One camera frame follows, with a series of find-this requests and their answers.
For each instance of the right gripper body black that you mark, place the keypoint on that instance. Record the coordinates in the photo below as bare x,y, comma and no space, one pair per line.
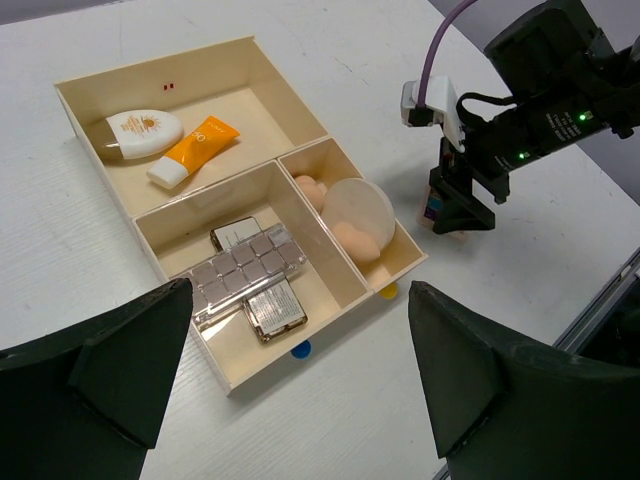
491,150

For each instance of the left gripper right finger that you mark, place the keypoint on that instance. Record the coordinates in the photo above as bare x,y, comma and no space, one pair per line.
505,406

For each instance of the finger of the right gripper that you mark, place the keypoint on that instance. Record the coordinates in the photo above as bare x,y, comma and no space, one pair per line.
460,210

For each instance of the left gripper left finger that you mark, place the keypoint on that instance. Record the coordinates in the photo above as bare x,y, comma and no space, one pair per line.
88,401

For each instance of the colourful eyeshadow palette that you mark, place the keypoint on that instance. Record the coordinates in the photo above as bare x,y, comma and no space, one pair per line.
430,206

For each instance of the beige makeup sponge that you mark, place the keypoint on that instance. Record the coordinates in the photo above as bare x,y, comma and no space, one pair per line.
313,192
359,246

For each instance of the round white powder puff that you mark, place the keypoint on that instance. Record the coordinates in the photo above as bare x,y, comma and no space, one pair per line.
362,204

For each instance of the nude eyeshadow palette clear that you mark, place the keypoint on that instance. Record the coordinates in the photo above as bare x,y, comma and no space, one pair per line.
230,277

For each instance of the orange sunscreen tube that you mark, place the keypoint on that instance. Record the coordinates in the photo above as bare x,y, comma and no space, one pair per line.
192,153

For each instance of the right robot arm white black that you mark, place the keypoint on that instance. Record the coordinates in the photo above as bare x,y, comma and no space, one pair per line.
566,84

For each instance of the cream organizer tray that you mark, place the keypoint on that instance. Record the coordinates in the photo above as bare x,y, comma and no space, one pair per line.
280,138

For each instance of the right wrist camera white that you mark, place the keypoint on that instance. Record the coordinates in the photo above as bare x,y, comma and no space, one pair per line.
440,109

